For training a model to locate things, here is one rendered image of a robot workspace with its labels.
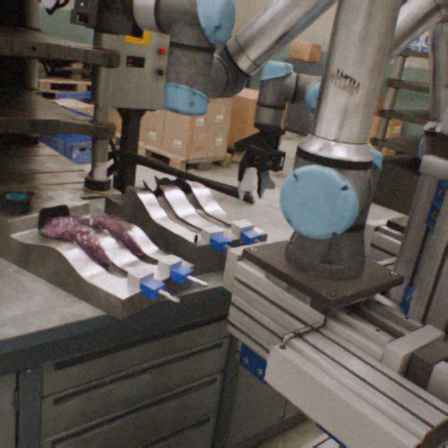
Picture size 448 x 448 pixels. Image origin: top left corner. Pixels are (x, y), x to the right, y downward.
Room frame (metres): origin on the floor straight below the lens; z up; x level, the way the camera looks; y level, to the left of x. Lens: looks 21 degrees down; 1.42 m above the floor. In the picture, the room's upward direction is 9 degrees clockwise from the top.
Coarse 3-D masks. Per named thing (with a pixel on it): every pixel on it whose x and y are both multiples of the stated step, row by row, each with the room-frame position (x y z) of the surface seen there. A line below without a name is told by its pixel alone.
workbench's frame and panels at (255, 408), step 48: (48, 336) 0.93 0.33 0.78; (96, 336) 1.06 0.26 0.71; (144, 336) 1.17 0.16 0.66; (192, 336) 1.28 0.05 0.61; (0, 384) 0.92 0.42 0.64; (48, 384) 1.00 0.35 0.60; (96, 384) 1.09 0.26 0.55; (144, 384) 1.18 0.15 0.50; (192, 384) 1.29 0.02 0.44; (240, 384) 1.43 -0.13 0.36; (0, 432) 0.92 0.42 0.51; (48, 432) 1.00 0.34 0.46; (96, 432) 1.08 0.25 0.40; (144, 432) 1.19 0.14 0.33; (192, 432) 1.31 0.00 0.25; (240, 432) 1.47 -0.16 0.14
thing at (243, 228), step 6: (234, 222) 1.40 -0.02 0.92; (240, 222) 1.40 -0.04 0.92; (246, 222) 1.41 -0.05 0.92; (234, 228) 1.39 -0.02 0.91; (240, 228) 1.37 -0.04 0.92; (246, 228) 1.39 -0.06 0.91; (252, 228) 1.40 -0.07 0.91; (240, 234) 1.38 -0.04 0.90; (246, 234) 1.36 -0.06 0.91; (252, 234) 1.37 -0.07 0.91; (258, 234) 1.37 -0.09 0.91; (246, 240) 1.36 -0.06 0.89; (252, 240) 1.35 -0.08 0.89; (258, 240) 1.36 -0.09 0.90
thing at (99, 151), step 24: (24, 0) 2.38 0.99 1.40; (24, 24) 2.38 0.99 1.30; (24, 72) 2.38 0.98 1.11; (96, 72) 1.89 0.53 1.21; (96, 96) 1.88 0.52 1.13; (96, 120) 1.88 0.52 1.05; (24, 144) 2.36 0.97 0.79; (96, 144) 1.88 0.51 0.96; (96, 168) 1.88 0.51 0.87; (96, 192) 1.85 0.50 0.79
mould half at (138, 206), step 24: (144, 192) 1.51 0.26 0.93; (168, 192) 1.56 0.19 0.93; (120, 216) 1.55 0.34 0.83; (144, 216) 1.46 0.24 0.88; (192, 216) 1.50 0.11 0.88; (216, 216) 1.54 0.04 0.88; (168, 240) 1.36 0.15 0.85; (192, 240) 1.30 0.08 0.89; (240, 240) 1.37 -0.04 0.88; (264, 240) 1.44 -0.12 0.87; (192, 264) 1.27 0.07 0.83; (216, 264) 1.32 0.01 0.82
